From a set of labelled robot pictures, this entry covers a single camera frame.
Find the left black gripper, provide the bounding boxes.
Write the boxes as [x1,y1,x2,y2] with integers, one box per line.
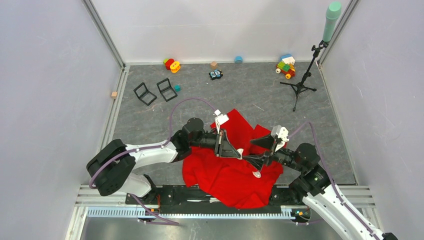
[190,128,240,159]

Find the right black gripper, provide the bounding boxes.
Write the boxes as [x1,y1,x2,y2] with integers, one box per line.
[241,131,305,172]

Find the round dark brooch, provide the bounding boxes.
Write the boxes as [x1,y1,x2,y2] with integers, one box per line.
[237,148,244,159]

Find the round orange brooch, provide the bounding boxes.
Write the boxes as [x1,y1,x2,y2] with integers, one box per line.
[252,171,262,179]

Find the red t-shirt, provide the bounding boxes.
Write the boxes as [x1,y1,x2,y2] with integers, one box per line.
[182,109,284,209]

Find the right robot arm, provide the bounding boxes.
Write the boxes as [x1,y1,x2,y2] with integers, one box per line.
[243,134,397,240]

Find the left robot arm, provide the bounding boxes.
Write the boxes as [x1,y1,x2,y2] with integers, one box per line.
[86,117,243,204]

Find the black display case right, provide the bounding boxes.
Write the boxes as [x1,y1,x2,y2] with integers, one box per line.
[156,78,178,102]

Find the black display case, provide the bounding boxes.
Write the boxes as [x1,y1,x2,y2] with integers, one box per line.
[156,78,178,102]
[133,82,158,106]

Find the brown wooden cube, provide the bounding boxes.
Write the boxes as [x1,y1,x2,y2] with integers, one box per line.
[210,61,218,70]

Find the colourful brick toy car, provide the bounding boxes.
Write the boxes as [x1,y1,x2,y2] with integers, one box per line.
[275,54,296,80]

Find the blue cylinder block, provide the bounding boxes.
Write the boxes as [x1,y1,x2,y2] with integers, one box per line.
[233,55,244,64]

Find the red yellow green toy blocks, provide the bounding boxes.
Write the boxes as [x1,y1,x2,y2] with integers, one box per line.
[163,58,181,73]

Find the black display case left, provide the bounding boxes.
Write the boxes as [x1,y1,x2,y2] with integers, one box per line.
[133,82,158,106]

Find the green microphone on tripod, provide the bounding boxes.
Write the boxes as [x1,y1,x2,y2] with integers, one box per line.
[280,1,342,112]

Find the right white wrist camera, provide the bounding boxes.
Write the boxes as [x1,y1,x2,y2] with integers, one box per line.
[270,125,289,152]

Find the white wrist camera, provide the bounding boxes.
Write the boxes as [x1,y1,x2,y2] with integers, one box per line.
[214,109,230,133]
[270,125,289,152]

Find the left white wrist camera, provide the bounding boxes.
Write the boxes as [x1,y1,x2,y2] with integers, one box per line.
[214,109,230,133]

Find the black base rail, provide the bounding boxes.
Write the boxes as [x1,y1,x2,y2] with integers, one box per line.
[140,185,312,218]

